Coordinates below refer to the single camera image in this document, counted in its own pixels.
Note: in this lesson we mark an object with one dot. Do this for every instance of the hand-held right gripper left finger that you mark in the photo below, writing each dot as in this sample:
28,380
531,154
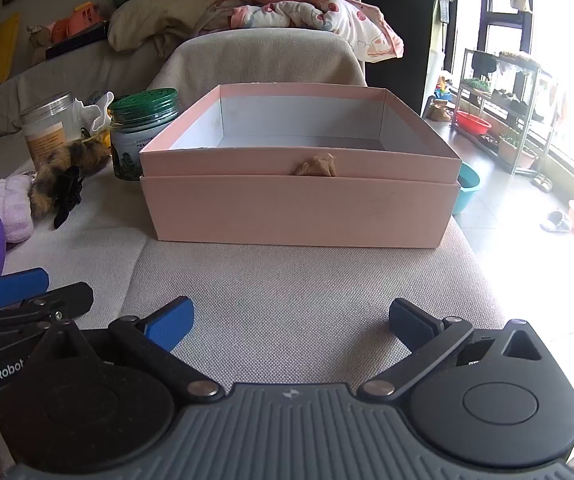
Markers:
169,326

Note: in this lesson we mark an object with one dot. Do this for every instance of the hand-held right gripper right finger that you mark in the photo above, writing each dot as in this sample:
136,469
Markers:
412,322

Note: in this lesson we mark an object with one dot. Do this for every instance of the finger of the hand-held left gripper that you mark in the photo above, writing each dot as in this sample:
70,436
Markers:
67,297
17,286

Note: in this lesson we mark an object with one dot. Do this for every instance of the pink cardboard box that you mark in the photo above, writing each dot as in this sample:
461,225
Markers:
292,210

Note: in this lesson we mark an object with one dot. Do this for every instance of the white paper tissue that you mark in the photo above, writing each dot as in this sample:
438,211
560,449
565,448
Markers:
98,112

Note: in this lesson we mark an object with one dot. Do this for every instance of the pink fluffy cloth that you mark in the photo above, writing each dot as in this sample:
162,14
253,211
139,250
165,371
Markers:
12,205

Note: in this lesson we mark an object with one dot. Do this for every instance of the black ribbon bow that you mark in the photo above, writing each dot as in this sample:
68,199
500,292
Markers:
67,195

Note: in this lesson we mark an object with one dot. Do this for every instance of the grey covered sofa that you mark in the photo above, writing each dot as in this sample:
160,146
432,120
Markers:
292,280

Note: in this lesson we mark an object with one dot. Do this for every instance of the brown furry hair clip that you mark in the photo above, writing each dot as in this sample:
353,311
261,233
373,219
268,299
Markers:
84,154

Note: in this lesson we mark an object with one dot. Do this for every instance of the teal plastic basin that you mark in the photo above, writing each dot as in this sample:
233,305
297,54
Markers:
469,187

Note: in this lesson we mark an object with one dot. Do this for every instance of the clear plastic jar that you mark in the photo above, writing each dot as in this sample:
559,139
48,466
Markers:
47,130

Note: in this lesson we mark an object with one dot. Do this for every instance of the white slipper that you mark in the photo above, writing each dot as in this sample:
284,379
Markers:
557,221

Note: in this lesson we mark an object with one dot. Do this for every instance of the green lid jar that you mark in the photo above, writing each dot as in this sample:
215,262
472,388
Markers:
139,135

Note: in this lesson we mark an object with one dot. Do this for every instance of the pair of slippers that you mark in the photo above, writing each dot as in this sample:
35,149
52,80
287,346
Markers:
543,183

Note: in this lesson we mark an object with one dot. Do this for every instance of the potted plant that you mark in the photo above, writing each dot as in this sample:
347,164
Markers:
514,152

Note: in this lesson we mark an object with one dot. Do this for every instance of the red plastic basin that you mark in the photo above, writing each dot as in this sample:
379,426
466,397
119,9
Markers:
472,122

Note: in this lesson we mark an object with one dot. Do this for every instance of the yellow plush pillow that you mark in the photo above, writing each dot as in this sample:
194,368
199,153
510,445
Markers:
4,47

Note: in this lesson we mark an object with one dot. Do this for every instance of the metal shoe rack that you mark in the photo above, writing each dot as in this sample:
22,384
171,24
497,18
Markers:
512,100

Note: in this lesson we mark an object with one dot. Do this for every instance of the dark flat tray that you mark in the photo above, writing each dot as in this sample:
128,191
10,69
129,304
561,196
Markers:
74,44

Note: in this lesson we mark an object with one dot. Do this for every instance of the beige plush toy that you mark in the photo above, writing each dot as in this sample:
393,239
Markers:
39,37

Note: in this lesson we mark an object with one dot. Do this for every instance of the pink plastic toy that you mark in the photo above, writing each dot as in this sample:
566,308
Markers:
79,20

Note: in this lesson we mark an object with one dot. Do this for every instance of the beige folded blanket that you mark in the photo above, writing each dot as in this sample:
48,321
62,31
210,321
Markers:
152,20

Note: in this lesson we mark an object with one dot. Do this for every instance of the pink floral blanket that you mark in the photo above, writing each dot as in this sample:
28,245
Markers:
317,15

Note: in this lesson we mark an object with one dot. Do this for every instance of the white mug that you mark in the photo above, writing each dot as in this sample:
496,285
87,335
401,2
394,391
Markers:
521,2

